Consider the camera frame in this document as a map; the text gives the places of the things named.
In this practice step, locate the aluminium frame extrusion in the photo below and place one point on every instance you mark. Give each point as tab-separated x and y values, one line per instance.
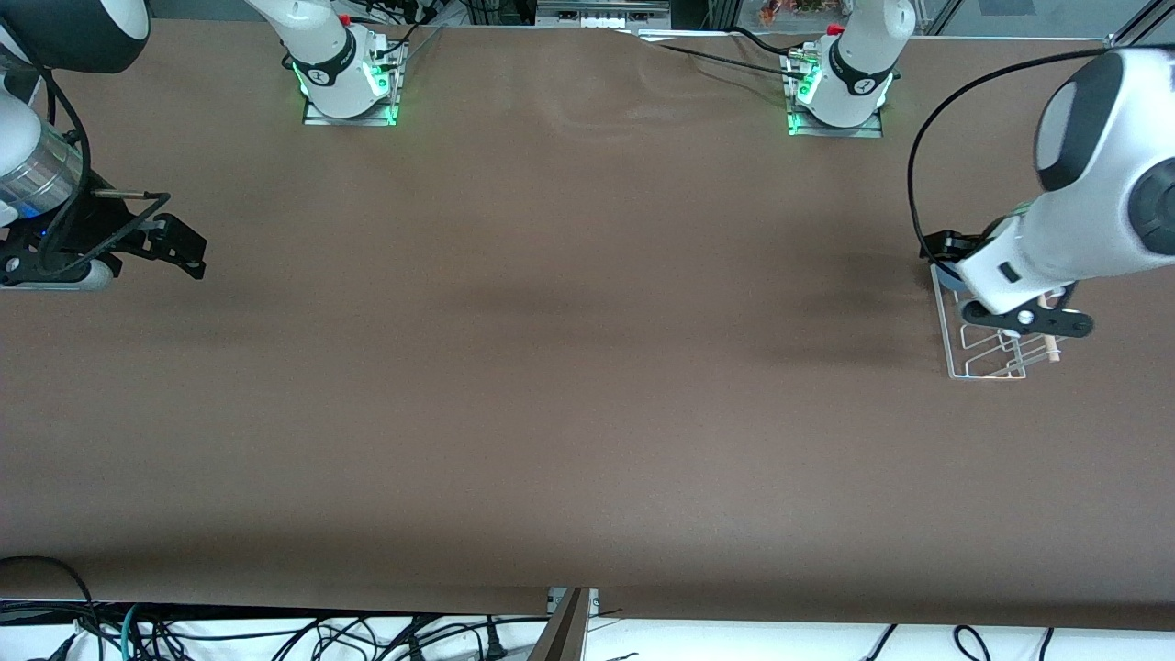
1124	35

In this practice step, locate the grey power strip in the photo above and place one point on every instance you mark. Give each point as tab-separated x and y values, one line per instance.
643	11

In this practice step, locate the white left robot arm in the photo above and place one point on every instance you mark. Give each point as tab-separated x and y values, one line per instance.
1092	184

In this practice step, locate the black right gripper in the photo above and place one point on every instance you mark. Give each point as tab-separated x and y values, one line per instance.
99	225

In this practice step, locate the large table cover sheet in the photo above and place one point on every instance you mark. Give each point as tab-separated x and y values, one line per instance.
587	367

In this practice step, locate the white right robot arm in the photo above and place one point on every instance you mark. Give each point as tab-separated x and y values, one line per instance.
321	55

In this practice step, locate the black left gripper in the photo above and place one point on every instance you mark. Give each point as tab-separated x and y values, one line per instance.
952	248

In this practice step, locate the black plug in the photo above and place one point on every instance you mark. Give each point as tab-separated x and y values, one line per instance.
496	647

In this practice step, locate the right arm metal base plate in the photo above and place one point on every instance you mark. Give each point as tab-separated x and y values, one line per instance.
317	117

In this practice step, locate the blue plastic cup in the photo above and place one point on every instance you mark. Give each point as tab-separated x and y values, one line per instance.
953	278

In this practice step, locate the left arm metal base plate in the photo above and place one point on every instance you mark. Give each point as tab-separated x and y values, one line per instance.
872	131

